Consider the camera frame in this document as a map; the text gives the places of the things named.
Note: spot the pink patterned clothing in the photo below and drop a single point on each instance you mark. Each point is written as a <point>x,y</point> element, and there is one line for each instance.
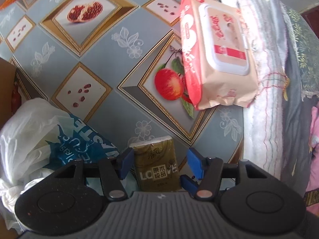
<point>311,195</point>

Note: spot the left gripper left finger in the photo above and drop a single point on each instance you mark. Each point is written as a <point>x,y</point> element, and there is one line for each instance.
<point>112,171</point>

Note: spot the brown cardboard box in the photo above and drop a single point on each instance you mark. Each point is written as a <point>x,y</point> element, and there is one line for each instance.
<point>7,76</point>

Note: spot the grey quilt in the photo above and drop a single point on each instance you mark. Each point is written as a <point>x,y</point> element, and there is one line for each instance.
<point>292,166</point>

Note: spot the pink wet wipes pack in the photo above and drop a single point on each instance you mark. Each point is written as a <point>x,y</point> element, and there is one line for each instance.
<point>218,63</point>

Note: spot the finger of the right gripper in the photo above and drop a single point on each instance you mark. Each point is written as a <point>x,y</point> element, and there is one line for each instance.
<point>188,184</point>

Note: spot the white plastic shopping bag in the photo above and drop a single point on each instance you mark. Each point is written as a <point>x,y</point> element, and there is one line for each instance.
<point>37,140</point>

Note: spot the gold tissue pack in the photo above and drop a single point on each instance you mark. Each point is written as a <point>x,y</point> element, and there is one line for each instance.
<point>156,167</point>

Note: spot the green floral pillow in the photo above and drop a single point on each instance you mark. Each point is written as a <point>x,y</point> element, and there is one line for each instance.
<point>305,45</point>

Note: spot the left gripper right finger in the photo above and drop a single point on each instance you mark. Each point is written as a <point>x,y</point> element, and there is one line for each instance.
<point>208,171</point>

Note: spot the white fluffy blanket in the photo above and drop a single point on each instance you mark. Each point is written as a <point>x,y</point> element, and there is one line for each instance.
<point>263,119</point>

